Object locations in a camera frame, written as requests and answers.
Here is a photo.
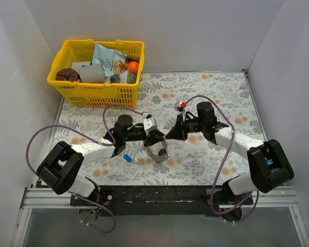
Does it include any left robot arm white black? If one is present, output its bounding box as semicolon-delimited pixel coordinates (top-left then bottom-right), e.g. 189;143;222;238
36;114;167;206

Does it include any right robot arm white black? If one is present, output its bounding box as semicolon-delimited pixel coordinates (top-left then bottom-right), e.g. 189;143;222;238
166;102;295;205

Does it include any loose blue key tag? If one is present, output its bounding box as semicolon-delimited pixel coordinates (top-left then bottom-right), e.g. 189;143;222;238
123;154;139;164

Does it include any floral table mat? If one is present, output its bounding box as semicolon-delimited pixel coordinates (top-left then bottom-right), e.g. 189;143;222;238
53;73;265;185

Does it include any yellow plastic basket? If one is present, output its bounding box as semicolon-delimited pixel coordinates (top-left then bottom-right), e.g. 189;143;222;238
47;39;145;109

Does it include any green item in basket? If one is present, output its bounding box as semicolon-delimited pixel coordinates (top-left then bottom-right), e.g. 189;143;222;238
127;72;137;84

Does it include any orange fruit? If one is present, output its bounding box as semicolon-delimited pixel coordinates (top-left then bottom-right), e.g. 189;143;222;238
127;61;139;75

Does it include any grey paper cup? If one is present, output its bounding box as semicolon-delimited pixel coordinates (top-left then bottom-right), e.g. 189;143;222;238
79;64;105;83

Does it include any light blue snack bag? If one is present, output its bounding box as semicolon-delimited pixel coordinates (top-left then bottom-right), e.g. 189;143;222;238
92;43;127;77

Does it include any brown round pastry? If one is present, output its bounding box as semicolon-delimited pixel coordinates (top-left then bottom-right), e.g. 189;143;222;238
55;68;80;82

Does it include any white paper in basket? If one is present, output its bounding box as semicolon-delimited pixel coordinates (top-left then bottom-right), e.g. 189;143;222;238
71;61;92;72

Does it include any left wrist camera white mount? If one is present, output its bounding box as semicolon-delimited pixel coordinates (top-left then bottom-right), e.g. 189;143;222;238
143;117;157;132

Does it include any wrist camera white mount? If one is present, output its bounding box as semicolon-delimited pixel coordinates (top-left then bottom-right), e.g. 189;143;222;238
174;101;187;117
143;117;157;132

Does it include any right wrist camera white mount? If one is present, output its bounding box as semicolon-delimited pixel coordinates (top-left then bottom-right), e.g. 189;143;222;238
174;101;187;117

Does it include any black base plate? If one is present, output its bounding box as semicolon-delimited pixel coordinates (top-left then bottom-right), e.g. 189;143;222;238
70;184;256;217

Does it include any aluminium frame rail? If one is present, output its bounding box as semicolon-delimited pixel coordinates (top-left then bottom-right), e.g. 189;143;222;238
20;186;309;246

